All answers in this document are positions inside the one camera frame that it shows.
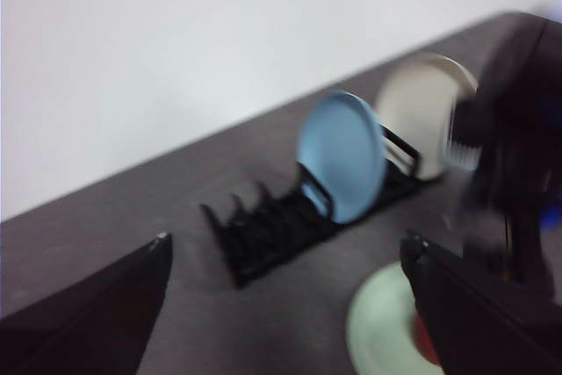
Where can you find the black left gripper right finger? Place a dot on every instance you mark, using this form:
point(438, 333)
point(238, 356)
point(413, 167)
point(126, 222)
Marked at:
point(483, 331)

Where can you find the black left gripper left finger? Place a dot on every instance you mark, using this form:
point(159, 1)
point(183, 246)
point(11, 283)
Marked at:
point(88, 326)

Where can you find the red yellow apple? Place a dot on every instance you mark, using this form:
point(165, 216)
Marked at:
point(425, 340)

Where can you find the green plate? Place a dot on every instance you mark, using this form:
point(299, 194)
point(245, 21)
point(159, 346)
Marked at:
point(377, 326)

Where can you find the black plate rack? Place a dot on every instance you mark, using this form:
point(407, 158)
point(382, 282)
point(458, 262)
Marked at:
point(272, 234)

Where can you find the blue plate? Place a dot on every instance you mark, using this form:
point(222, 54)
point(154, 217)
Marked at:
point(342, 155)

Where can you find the cream plate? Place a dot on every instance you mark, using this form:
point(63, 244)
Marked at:
point(417, 107)

